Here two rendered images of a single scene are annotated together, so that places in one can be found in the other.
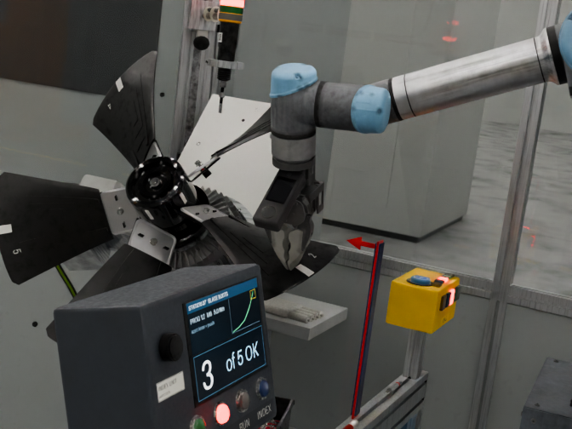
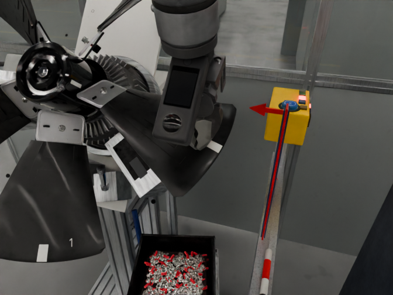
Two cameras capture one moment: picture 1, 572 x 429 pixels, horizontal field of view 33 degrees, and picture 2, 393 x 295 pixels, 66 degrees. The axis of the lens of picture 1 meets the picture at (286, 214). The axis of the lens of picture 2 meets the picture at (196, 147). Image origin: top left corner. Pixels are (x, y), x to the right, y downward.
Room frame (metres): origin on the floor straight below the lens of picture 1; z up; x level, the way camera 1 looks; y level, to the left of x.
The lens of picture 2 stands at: (1.25, 0.04, 1.42)
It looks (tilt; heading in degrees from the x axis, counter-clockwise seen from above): 34 degrees down; 353
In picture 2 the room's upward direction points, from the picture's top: straight up
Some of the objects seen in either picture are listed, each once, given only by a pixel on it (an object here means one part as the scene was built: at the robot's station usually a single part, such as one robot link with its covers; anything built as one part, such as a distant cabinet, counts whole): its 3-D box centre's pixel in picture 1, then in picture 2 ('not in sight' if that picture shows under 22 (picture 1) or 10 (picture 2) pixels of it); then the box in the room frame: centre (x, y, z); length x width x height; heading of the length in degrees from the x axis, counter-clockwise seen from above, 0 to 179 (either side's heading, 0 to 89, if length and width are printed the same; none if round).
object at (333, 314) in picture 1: (264, 306); not in sight; (2.37, 0.03, 0.85); 0.36 x 0.24 x 0.03; 66
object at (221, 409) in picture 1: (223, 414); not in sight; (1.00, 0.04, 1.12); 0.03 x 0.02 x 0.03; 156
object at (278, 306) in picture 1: (289, 310); not in sight; (2.29, -0.04, 0.87); 0.15 x 0.09 x 0.02; 61
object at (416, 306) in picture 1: (423, 302); (286, 116); (1.95, -0.30, 1.02); 0.16 x 0.10 x 0.11; 156
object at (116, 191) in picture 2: not in sight; (113, 187); (1.84, 0.18, 0.91); 0.12 x 0.08 x 0.12; 156
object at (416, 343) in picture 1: (415, 348); (281, 146); (1.95, -0.30, 0.92); 0.03 x 0.03 x 0.12; 66
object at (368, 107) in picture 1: (355, 107); not in sight; (1.59, -0.09, 1.42); 0.11 x 0.11 x 0.08; 74
